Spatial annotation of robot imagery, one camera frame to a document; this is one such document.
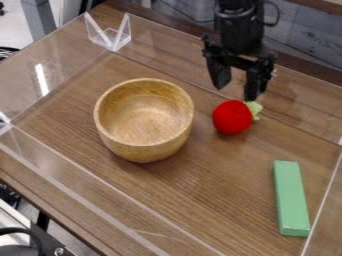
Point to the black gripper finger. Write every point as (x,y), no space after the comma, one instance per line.
(219,72)
(258,76)

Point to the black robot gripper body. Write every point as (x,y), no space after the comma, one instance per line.
(237,43)

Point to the red felt fruit green leaf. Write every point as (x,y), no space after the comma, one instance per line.
(234,115)

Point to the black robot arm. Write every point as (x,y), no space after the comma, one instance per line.
(238,4)

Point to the round wooden bowl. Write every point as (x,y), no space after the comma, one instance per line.
(143,118)

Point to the clear acrylic tray walls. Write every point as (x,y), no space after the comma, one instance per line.
(206,201)

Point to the green rectangular block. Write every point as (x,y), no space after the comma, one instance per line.
(293,213)

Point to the black clamp with bolt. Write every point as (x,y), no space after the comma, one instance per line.
(51,246)

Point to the grey metal post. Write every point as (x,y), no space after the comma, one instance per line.
(39,17)

